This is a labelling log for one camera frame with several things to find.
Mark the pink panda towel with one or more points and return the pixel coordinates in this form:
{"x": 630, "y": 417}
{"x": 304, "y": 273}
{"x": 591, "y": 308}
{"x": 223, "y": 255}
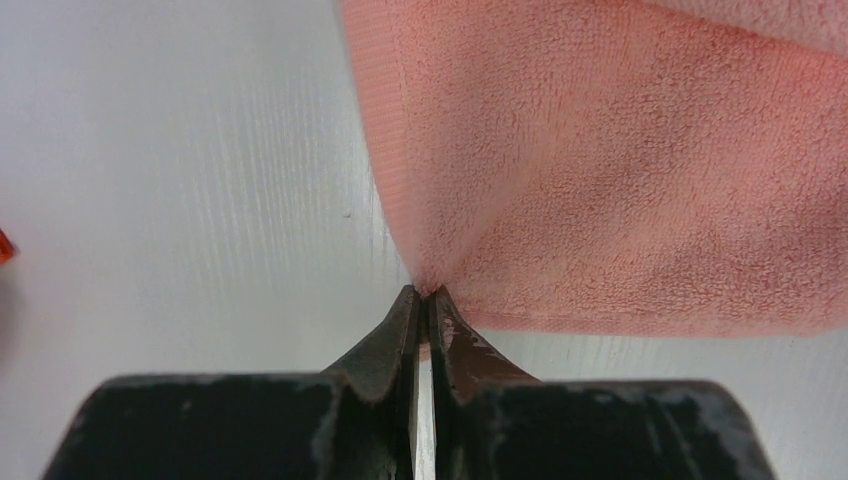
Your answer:
{"x": 650, "y": 168}

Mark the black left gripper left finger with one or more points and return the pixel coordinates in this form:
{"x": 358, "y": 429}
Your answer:
{"x": 352, "y": 420}

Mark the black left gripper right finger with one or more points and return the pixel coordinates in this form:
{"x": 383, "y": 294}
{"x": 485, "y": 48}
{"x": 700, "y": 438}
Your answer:
{"x": 493, "y": 420}

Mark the orange cloth on table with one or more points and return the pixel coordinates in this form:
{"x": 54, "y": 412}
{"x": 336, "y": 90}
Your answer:
{"x": 7, "y": 249}

